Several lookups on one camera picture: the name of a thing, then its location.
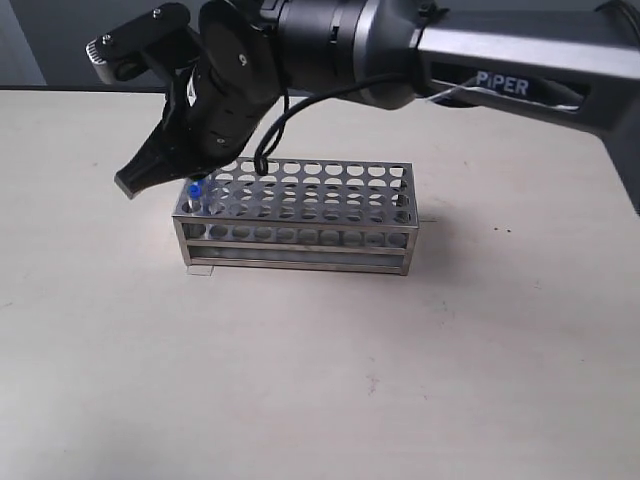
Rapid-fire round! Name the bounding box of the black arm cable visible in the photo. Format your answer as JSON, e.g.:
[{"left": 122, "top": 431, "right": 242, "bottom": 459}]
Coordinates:
[{"left": 253, "top": 69, "right": 431, "bottom": 176}]

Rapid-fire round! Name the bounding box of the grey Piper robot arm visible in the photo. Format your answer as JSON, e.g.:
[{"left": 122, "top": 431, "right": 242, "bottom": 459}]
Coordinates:
[{"left": 97, "top": 1, "right": 639, "bottom": 204}]

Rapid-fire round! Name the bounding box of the clear tape piece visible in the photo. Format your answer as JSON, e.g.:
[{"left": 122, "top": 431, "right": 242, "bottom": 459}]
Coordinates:
[{"left": 187, "top": 265, "right": 214, "bottom": 277}]

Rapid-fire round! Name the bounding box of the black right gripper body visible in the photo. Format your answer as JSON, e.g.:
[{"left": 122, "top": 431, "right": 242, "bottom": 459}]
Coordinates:
[{"left": 161, "top": 64, "right": 280, "bottom": 179}]

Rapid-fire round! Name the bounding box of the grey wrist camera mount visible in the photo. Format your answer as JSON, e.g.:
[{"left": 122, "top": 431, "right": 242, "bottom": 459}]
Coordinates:
[{"left": 85, "top": 2, "right": 200, "bottom": 85}]

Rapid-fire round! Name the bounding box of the steel test tube rack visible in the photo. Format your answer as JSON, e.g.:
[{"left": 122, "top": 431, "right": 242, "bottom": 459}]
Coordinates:
[{"left": 172, "top": 157, "right": 419, "bottom": 275}]

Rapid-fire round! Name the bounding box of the blue-capped tube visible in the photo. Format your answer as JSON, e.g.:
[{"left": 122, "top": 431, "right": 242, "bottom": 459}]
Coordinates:
[
  {"left": 203, "top": 181, "right": 219, "bottom": 215},
  {"left": 187, "top": 180, "right": 207, "bottom": 214}
]

